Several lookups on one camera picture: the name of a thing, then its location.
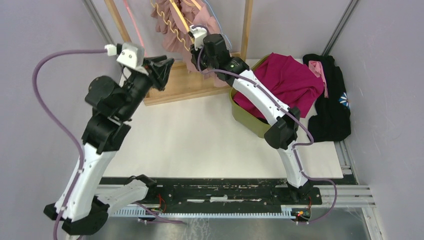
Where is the pink plastic hanger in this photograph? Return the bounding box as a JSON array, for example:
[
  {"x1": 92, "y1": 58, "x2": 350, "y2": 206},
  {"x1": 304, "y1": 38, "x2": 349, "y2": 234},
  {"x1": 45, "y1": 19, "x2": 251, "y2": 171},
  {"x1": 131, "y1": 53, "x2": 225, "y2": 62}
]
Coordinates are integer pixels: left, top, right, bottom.
[{"x1": 123, "y1": 0, "x2": 148, "y2": 57}]

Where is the magenta pleated skirt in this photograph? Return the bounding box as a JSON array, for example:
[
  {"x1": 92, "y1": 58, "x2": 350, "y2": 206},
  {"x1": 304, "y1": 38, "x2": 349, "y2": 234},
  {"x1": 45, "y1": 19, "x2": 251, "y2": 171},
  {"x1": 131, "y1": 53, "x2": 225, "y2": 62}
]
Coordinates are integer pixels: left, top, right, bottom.
[{"x1": 253, "y1": 53, "x2": 325, "y2": 118}]

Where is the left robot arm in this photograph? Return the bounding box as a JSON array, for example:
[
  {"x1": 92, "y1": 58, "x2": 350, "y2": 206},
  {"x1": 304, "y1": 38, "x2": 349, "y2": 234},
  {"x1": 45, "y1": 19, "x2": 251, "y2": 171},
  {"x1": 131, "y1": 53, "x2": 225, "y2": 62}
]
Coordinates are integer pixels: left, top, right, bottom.
[{"x1": 43, "y1": 55, "x2": 174, "y2": 236}]

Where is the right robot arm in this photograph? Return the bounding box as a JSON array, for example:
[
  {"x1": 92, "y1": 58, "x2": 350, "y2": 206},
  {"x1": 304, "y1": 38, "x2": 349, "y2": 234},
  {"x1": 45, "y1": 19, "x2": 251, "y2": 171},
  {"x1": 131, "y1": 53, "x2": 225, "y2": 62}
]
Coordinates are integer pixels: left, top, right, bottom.
[{"x1": 189, "y1": 30, "x2": 313, "y2": 204}]

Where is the light pink skirt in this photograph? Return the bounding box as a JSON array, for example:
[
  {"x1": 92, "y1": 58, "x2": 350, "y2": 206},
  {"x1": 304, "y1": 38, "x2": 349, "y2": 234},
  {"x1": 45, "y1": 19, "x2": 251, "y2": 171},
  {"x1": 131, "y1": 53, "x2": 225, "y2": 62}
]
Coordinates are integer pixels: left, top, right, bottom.
[{"x1": 150, "y1": 0, "x2": 221, "y2": 73}]

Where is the light blue hanger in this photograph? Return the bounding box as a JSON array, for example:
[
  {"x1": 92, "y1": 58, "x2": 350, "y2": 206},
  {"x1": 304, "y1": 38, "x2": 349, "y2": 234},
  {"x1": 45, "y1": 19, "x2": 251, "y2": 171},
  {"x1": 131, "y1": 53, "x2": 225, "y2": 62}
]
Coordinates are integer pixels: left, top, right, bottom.
[{"x1": 204, "y1": 0, "x2": 233, "y2": 51}]

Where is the wooden clothes rack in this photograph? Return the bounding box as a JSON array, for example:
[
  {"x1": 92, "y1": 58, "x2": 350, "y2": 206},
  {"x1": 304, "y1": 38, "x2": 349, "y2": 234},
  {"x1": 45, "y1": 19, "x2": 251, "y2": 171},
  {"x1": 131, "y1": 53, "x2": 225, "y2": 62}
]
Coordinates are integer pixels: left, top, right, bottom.
[{"x1": 104, "y1": 0, "x2": 255, "y2": 107}]

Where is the olive green plastic basket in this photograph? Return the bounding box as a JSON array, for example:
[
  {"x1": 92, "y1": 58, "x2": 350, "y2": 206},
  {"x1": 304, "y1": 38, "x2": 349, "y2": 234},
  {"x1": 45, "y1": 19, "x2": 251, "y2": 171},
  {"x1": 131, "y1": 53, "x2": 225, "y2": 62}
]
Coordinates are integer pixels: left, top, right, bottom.
[{"x1": 228, "y1": 54, "x2": 273, "y2": 139}]

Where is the pink cloth on pile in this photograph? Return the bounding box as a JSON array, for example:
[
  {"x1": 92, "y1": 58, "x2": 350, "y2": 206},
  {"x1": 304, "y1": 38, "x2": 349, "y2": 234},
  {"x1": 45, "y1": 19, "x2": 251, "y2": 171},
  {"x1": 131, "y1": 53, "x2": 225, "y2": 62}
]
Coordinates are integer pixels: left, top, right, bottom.
[{"x1": 308, "y1": 60, "x2": 329, "y2": 99}]

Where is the black garment pile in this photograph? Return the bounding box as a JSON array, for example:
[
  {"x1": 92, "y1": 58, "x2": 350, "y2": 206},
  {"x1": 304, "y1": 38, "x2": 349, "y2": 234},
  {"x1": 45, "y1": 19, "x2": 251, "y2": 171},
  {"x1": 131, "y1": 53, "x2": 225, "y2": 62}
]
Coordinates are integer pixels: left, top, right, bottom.
[{"x1": 302, "y1": 53, "x2": 352, "y2": 143}]

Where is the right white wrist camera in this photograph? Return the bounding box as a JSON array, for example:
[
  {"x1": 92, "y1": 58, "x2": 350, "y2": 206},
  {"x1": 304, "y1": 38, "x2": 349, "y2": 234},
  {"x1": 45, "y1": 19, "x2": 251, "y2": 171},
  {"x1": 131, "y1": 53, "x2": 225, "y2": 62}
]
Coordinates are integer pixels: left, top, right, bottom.
[{"x1": 188, "y1": 24, "x2": 209, "y2": 50}]

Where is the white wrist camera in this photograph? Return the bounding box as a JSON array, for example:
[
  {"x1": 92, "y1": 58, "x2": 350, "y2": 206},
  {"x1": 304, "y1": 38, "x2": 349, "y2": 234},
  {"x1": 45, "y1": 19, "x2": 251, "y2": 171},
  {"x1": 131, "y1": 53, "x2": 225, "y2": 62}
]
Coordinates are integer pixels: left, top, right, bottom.
[
  {"x1": 188, "y1": 24, "x2": 209, "y2": 50},
  {"x1": 116, "y1": 42, "x2": 145, "y2": 72}
]

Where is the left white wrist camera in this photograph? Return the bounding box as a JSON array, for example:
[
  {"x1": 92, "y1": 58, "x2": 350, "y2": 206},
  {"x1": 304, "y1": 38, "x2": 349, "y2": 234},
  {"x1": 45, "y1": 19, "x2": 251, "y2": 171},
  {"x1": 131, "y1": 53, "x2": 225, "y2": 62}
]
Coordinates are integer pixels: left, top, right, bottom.
[{"x1": 116, "y1": 42, "x2": 145, "y2": 72}]

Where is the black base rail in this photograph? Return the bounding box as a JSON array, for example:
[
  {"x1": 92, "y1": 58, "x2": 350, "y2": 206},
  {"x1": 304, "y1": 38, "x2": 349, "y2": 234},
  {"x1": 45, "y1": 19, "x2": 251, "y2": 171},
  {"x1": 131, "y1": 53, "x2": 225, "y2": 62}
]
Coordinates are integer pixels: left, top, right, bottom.
[{"x1": 99, "y1": 176, "x2": 323, "y2": 215}]

